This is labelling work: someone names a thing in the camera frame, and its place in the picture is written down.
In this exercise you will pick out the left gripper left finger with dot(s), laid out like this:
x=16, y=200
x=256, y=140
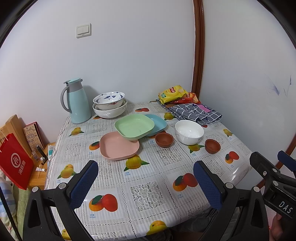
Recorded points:
x=39, y=222

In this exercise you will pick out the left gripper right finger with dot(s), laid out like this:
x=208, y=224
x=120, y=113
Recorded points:
x=241, y=214

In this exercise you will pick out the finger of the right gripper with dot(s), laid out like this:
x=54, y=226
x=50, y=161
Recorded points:
x=287, y=160
x=271, y=173

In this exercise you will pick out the small brown clay bowl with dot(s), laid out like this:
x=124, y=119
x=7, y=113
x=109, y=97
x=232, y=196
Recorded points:
x=212, y=146
x=164, y=140

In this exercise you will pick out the pink square plate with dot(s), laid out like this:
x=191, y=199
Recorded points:
x=114, y=147

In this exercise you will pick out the white ceramic bowl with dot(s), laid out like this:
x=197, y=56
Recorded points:
x=188, y=132

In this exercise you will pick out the blue square plate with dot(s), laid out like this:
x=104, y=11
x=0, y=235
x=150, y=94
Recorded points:
x=159, y=125

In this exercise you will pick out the green square plate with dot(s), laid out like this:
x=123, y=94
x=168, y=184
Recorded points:
x=134, y=126

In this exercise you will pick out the right hand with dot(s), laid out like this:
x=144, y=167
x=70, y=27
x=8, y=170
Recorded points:
x=276, y=231

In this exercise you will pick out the wooden side table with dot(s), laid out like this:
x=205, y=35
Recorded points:
x=38, y=178

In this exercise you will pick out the small white tube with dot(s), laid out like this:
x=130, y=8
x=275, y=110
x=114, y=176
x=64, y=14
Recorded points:
x=40, y=169

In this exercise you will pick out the black small bottle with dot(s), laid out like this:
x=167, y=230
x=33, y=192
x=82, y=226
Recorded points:
x=44, y=156

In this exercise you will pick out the red paper bag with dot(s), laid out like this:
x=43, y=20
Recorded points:
x=15, y=162

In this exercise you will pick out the fruit print tablecloth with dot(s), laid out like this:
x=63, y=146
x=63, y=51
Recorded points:
x=150, y=194

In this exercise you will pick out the grey checked cloth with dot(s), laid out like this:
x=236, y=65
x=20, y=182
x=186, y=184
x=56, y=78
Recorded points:
x=199, y=113

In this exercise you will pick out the light blue thermos jug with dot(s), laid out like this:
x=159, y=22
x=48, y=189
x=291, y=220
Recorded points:
x=74, y=100

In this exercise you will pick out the large white porcelain bowl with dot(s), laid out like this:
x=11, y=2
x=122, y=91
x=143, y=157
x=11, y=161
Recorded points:
x=112, y=113

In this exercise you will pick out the orange snack bag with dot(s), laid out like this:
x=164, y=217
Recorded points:
x=187, y=98

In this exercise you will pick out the blue patterned porcelain bowl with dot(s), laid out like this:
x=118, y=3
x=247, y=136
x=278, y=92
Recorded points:
x=109, y=100

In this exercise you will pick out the yellow chips bag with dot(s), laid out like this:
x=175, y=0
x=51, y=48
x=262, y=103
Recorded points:
x=172, y=94

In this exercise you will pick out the brown wooden door frame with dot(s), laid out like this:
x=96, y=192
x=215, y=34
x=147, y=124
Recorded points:
x=199, y=46

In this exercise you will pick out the white wall light switch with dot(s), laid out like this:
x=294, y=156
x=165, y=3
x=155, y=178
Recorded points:
x=83, y=30

